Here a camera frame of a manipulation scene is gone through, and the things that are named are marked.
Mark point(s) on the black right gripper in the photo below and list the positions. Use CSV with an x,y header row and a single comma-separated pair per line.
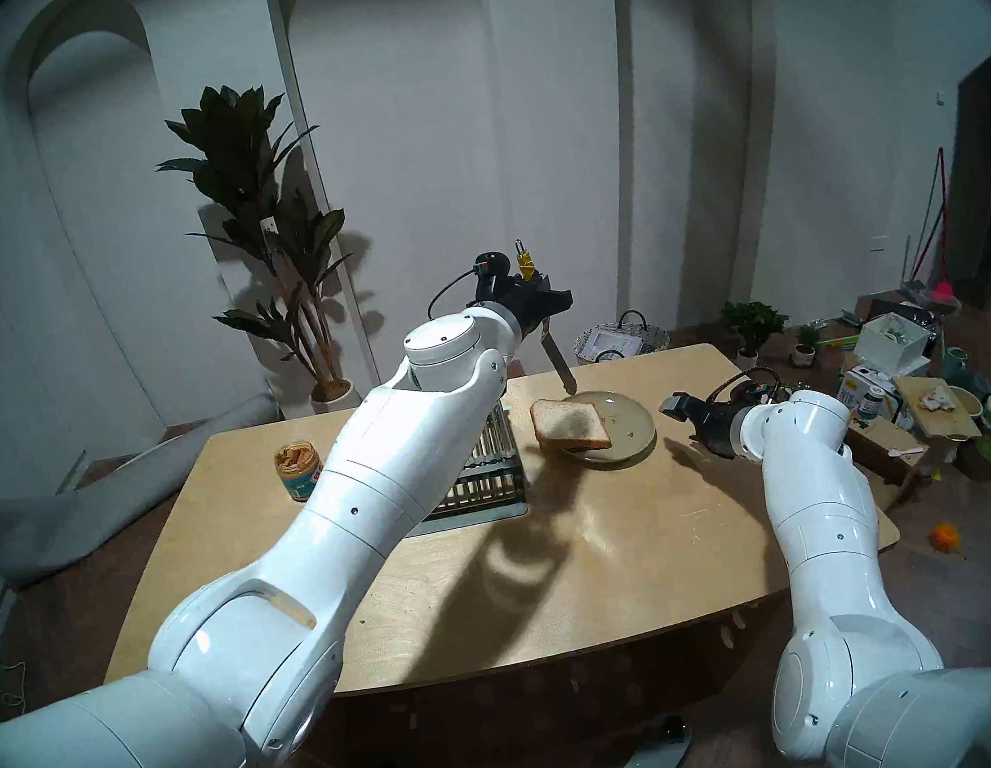
x,y
718,433

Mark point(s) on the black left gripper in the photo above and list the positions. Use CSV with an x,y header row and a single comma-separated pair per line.
x,y
525,309

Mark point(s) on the green ceramic plate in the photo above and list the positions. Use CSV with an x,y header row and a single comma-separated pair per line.
x,y
632,424

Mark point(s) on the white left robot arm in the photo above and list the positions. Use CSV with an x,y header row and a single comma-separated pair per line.
x,y
303,576

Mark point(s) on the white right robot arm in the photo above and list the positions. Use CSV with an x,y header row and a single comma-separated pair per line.
x,y
827,525

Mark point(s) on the slice of white bread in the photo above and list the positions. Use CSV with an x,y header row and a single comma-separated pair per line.
x,y
569,423

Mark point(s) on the peanut butter jar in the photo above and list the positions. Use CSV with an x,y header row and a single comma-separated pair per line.
x,y
301,477

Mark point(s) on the small leafy potted plant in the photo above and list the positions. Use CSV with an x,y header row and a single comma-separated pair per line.
x,y
752,319

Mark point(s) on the tiny potted plant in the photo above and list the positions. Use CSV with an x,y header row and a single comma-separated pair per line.
x,y
807,339

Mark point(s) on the white printed carton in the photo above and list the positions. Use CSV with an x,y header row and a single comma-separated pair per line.
x,y
864,393

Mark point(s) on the grey dish rack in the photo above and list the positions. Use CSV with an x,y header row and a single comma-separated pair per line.
x,y
490,479

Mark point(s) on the brown cardboard box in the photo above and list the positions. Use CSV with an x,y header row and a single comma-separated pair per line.
x,y
889,445

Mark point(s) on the white open box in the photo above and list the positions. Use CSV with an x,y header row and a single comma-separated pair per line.
x,y
889,345

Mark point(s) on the teal pitcher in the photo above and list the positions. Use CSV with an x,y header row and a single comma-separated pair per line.
x,y
958,363

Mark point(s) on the orange ball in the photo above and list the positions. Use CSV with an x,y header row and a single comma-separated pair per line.
x,y
945,539

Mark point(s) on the tall potted plant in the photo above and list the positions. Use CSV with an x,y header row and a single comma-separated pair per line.
x,y
235,159

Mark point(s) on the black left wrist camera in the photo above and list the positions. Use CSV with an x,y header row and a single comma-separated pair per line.
x,y
491,267

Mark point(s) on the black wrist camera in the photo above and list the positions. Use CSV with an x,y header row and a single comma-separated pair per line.
x,y
491,267
755,394

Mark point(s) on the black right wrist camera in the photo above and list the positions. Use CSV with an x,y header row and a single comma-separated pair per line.
x,y
755,394

